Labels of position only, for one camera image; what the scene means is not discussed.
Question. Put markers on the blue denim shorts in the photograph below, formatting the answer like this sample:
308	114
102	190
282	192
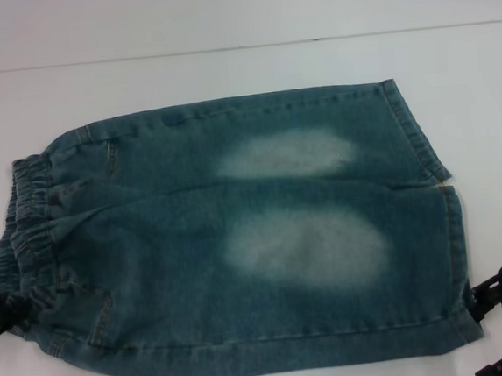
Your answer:
245	223

